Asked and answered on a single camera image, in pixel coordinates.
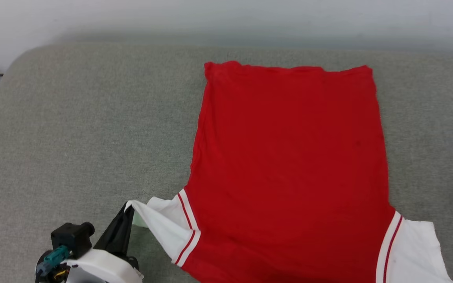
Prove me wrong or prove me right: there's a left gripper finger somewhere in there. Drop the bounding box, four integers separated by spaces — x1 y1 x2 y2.
93 202 136 258

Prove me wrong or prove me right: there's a red and white jersey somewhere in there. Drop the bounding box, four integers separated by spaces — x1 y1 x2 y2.
125 60 453 283

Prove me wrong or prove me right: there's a black connector block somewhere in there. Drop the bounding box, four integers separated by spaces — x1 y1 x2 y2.
50 222 95 258

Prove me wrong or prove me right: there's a teal cable connector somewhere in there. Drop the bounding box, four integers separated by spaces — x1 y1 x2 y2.
36 246 72 276

